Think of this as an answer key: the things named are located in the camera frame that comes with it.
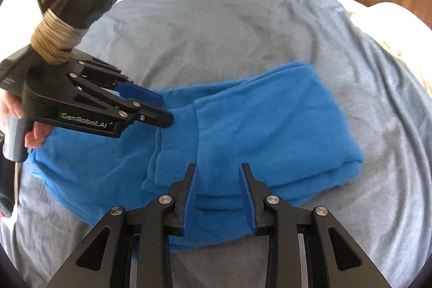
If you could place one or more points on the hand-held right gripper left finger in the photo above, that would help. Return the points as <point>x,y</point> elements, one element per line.
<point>190,197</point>

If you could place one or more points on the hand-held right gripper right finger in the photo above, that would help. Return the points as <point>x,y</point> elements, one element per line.
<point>246,200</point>

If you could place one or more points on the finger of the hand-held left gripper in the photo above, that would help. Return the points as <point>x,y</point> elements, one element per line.
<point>155,117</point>
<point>141,94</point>

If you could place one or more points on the blue pants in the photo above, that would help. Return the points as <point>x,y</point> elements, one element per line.
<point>270,126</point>

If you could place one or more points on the person's left hand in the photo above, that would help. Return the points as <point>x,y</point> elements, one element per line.
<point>38,134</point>

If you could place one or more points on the grey blanket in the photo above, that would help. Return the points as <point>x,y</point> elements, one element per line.
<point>219,24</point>

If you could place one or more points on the cream patterned pillow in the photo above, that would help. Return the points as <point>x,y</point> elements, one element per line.
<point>405,38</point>

